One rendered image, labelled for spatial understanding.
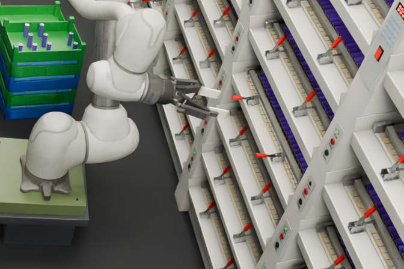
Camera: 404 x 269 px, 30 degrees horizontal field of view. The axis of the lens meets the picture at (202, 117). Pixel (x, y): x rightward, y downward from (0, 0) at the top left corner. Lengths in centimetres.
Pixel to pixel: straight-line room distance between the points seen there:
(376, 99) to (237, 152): 86
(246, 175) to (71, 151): 61
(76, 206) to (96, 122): 31
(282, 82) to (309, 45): 21
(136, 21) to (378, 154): 71
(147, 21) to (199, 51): 105
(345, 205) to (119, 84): 69
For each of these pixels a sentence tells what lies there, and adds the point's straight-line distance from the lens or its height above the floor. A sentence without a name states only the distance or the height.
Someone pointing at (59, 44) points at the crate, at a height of 32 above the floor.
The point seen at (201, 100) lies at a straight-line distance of 309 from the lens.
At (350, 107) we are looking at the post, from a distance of 194.
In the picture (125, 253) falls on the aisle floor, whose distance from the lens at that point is 293.
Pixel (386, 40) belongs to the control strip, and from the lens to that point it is 182.
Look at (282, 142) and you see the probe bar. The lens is 237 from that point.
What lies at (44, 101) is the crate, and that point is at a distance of 330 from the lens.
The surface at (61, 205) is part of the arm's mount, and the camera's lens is 269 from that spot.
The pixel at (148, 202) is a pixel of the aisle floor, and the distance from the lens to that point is 312.
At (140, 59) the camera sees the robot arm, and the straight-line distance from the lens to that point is 202.
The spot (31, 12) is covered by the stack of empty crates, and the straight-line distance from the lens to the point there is 367.
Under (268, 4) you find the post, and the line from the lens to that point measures 248.
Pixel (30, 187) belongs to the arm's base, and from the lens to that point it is 271.
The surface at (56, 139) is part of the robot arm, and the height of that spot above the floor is 49.
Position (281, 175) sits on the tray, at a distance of 231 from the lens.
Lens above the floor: 228
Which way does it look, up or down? 39 degrees down
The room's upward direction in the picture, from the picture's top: 20 degrees clockwise
